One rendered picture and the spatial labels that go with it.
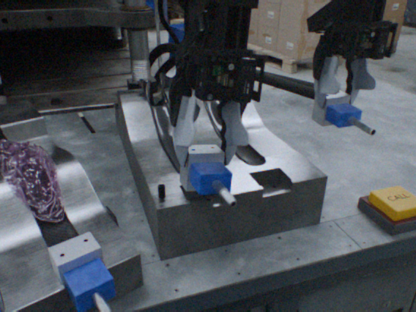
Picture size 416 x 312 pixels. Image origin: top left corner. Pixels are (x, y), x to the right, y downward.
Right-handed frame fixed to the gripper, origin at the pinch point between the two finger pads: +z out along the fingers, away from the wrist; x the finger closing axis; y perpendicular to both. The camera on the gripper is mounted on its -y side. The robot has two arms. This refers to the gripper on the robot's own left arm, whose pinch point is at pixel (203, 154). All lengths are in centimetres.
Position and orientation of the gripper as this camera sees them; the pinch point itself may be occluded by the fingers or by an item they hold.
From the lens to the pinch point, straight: 50.8
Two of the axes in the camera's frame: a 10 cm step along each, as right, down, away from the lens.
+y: 3.3, 3.2, -8.9
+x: 9.4, -0.3, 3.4
